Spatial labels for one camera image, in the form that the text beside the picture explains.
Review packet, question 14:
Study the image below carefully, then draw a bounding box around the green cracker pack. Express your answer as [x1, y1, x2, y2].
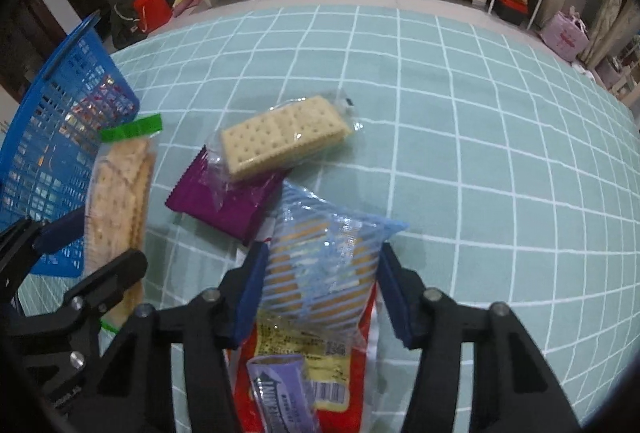
[83, 113, 164, 337]

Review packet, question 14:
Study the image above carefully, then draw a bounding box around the purple gum packet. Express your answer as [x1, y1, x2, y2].
[246, 354, 321, 433]

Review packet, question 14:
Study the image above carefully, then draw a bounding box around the red yellow large snack bag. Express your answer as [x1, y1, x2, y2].
[228, 283, 378, 432]

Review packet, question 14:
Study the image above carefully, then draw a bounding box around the blue plastic basket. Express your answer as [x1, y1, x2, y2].
[0, 11, 141, 279]

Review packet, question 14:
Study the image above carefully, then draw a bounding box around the purple snack packet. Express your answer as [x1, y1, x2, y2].
[165, 146, 290, 245]

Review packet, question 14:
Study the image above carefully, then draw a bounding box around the teal checked mat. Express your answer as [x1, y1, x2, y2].
[114, 5, 639, 419]

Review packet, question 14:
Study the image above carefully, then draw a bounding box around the black bag on floor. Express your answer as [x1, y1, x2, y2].
[110, 0, 148, 50]

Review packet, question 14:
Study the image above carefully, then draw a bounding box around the clear wrapped cracker pack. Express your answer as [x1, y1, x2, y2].
[205, 94, 363, 184]

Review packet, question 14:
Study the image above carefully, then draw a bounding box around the red shopping bag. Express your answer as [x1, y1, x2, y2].
[134, 0, 172, 33]

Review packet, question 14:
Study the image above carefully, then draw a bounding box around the pink bag on floor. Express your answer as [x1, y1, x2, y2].
[539, 11, 589, 62]

